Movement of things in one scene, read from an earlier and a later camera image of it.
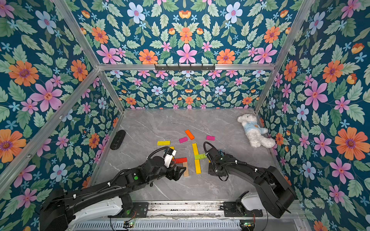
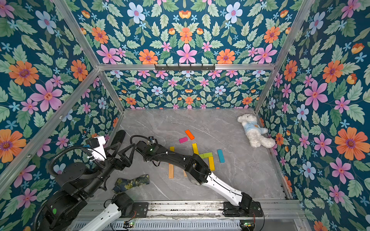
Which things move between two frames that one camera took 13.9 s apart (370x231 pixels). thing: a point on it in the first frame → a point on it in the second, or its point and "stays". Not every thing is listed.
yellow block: x=195 y=149 stays
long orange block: x=190 y=134 stays
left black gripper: x=176 y=176 → x=123 y=162
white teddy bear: x=255 y=132 stays
